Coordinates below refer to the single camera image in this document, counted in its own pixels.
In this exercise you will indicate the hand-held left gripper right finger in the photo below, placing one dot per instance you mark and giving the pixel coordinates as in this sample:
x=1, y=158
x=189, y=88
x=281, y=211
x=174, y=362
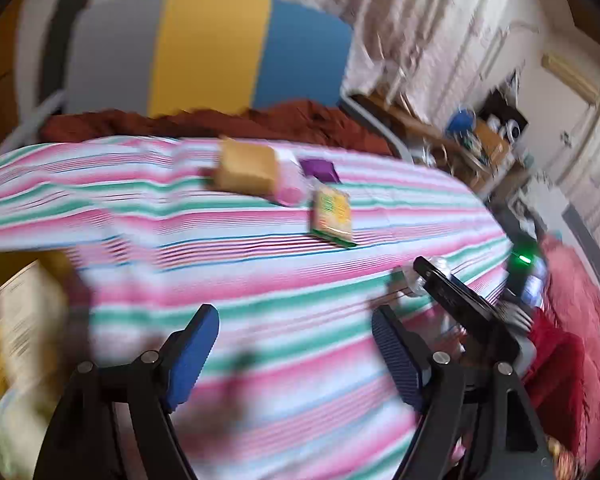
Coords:
x=397, y=360

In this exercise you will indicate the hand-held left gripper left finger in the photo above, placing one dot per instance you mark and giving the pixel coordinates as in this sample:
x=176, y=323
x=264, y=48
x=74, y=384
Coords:
x=192, y=355

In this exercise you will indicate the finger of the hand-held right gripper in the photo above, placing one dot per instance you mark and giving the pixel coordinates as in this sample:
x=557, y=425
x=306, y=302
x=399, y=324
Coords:
x=460, y=302

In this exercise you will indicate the yellow storage container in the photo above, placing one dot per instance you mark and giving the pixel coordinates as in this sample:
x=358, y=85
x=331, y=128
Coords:
x=0, y=272

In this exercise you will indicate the red blanket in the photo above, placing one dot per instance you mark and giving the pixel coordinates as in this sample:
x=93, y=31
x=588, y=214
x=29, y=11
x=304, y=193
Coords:
x=575, y=340

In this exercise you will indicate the pink green striped tablecloth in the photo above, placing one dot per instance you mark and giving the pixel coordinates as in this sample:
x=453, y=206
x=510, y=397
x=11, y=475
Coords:
x=260, y=280

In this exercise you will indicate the pale side curtain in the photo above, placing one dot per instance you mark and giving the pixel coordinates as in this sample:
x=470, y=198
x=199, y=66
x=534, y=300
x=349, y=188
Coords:
x=592, y=170

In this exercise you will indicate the yellow green packet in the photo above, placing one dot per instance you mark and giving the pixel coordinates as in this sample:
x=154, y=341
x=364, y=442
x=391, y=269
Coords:
x=332, y=215

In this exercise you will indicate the white printed box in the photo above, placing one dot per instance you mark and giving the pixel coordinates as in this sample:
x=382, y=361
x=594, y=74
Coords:
x=30, y=320

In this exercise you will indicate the black appliance box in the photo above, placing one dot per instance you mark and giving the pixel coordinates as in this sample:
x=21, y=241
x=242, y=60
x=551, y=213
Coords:
x=502, y=110

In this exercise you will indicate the wooden desk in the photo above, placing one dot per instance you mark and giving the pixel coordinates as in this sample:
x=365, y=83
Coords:
x=415, y=127

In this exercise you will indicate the purple packet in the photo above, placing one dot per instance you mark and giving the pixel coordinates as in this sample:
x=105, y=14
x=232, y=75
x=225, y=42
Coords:
x=320, y=170

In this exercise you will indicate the large tan box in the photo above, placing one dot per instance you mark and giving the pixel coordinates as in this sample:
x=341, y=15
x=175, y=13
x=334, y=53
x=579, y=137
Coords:
x=247, y=167

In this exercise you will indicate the pink tube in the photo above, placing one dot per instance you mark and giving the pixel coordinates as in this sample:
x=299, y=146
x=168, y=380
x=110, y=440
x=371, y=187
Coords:
x=292, y=185

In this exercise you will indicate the brown red cloth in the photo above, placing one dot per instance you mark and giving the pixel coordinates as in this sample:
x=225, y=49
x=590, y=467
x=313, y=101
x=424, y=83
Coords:
x=300, y=120

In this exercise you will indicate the pale patterned curtain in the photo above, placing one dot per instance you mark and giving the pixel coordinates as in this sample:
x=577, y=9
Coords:
x=420, y=15

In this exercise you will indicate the grey yellow blue office chair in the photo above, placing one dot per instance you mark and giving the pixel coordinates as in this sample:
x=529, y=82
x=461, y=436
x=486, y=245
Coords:
x=205, y=50

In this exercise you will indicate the wall air conditioner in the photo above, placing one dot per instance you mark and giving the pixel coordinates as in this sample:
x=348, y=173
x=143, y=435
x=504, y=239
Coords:
x=572, y=77

